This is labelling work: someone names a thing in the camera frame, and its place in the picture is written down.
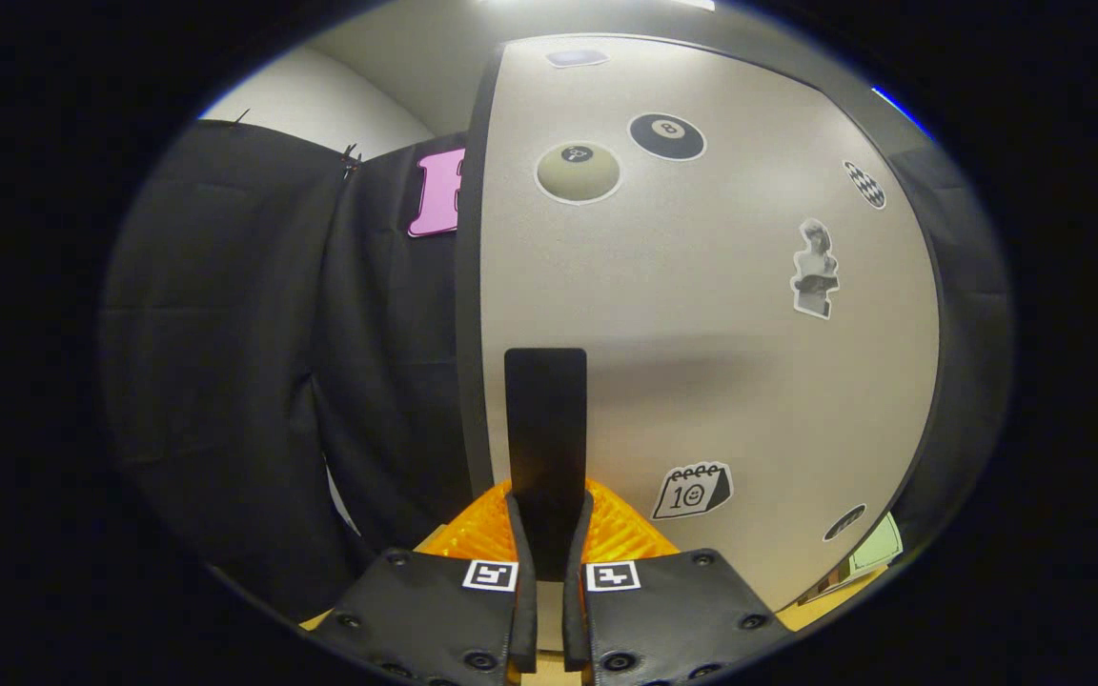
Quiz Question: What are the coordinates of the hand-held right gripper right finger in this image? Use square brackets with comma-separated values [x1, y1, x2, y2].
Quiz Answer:
[563, 479, 793, 686]

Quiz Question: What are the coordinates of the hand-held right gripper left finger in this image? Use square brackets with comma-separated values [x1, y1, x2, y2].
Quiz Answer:
[335, 481, 539, 686]

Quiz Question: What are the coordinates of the black cabinet door handle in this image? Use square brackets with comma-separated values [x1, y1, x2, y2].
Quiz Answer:
[504, 348, 588, 582]

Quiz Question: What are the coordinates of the grey cabinet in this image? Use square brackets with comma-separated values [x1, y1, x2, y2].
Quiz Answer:
[454, 29, 950, 611]

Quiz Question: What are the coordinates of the brown book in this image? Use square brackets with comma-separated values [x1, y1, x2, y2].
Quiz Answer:
[797, 560, 857, 607]

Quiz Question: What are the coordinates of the green notebook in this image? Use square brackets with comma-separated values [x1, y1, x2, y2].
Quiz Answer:
[844, 513, 905, 578]

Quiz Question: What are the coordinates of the black backdrop cloth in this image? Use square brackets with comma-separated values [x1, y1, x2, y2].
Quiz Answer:
[99, 119, 1015, 620]

